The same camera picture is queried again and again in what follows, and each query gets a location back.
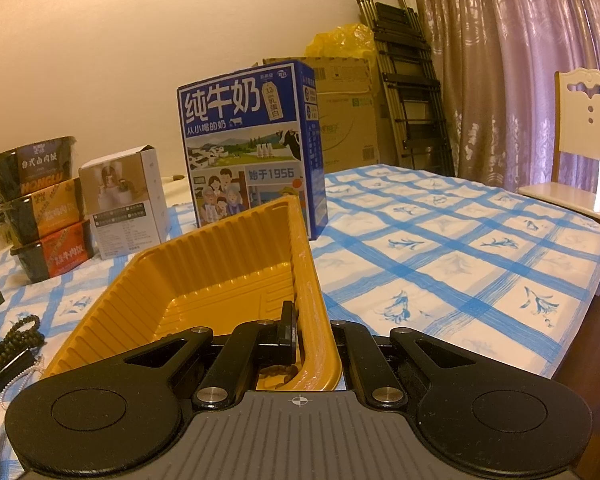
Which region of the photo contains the dark blue milk box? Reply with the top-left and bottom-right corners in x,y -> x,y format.
176,58 -> 330,241

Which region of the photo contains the black instant food bowl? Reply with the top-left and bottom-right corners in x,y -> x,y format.
0,135 -> 81,199

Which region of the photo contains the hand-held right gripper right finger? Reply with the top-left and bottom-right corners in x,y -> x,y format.
329,319 -> 483,407

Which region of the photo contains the black and orange food bowl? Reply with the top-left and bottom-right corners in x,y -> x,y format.
0,177 -> 89,247

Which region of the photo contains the yellow plastic bag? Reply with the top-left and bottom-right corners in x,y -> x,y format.
306,22 -> 377,62

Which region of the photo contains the yellow plastic tray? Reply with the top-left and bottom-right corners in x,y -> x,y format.
42,195 -> 344,394

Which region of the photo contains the patterned curtain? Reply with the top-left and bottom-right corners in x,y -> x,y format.
409,0 -> 600,197

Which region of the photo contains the printed brown cardboard box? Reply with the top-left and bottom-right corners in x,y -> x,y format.
316,91 -> 397,174

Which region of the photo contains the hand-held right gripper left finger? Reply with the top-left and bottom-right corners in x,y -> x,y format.
122,300 -> 301,408

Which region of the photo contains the cream wooden chair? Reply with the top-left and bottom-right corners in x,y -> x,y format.
517,68 -> 600,235

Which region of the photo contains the pearl bracelet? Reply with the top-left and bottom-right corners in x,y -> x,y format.
1,354 -> 47,407

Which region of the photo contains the small white carton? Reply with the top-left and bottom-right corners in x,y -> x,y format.
78,144 -> 169,261

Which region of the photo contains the blue checked tablecloth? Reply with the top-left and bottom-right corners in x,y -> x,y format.
0,162 -> 600,480

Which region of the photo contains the black and red food bowl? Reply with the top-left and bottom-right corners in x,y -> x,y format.
10,220 -> 95,284

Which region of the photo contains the black folding ladder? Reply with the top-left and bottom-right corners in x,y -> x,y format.
357,0 -> 457,177

